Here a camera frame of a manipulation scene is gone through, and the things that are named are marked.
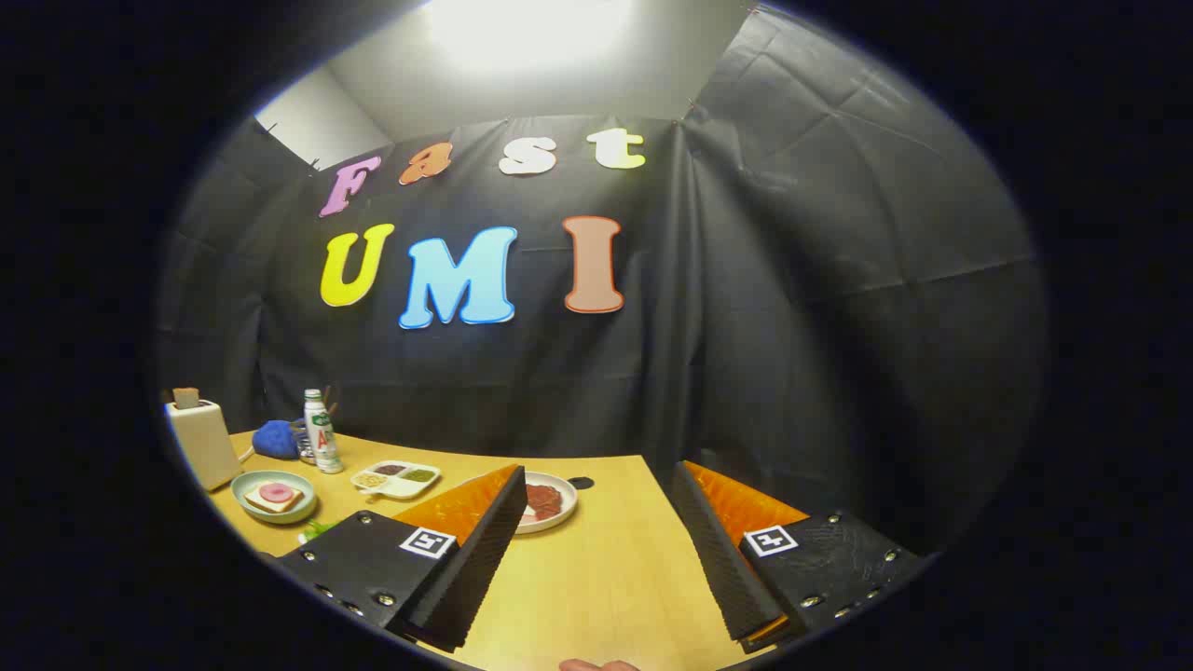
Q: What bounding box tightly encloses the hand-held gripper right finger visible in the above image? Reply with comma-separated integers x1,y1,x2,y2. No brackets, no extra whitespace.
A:
670,459,926,653

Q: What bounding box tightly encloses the white bowl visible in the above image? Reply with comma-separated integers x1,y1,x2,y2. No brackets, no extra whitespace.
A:
517,471,579,534

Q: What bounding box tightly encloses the green plate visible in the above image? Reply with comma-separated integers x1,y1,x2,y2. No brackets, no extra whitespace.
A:
230,470,319,525

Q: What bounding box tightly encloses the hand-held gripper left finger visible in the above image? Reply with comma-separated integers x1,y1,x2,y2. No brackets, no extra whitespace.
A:
275,464,528,653

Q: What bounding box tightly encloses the white divided dish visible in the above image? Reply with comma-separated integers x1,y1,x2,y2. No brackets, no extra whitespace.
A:
350,460,442,501

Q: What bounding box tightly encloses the white bread slice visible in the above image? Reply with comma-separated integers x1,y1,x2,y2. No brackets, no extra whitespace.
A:
243,482,304,514

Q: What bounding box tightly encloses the white toaster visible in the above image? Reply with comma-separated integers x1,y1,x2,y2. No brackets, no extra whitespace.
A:
165,399,245,492

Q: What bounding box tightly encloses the blue cloth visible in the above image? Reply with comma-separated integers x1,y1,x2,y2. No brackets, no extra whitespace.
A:
252,420,301,460

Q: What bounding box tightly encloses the black backdrop cloth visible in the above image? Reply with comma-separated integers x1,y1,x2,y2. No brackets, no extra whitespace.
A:
157,5,1049,560

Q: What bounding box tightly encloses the white drink bottle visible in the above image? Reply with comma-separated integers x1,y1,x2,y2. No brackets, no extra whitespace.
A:
304,389,344,474

